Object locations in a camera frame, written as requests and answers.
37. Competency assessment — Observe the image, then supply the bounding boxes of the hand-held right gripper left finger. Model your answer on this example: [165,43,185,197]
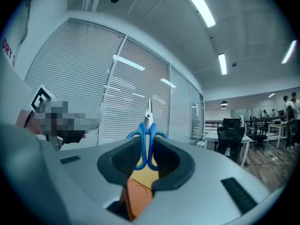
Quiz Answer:
[97,136,142,187]

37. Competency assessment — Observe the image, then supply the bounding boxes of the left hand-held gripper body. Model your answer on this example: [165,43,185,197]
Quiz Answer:
[30,84,103,136]

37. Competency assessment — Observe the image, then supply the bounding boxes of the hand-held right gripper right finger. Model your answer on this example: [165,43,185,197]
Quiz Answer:
[151,136,196,192]

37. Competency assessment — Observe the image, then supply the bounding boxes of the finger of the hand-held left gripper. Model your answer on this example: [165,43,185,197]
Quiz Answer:
[57,129,87,145]

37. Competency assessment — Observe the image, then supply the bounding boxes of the blue-handled scissors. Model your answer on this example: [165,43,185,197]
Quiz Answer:
[126,97,170,171]

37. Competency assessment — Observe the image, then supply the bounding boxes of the person's left forearm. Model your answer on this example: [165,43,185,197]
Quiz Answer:
[15,108,44,135]

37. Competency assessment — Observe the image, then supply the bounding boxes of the white office desk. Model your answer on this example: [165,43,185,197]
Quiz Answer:
[203,130,253,167]

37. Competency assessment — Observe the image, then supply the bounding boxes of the white venetian blind panel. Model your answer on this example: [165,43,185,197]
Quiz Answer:
[189,83,205,145]
[168,66,192,144]
[99,37,171,145]
[24,18,126,147]

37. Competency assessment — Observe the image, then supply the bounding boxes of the black mesh office chair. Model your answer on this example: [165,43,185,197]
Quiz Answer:
[216,117,246,162]

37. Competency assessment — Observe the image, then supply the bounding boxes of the person's white printed shirt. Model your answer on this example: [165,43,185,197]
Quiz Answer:
[0,0,32,126]

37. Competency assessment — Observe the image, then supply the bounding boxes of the wooden table with white legs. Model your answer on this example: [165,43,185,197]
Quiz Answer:
[267,122,288,149]

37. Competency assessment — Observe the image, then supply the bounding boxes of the long ceiling light strip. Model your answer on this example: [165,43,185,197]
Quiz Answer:
[176,0,217,28]

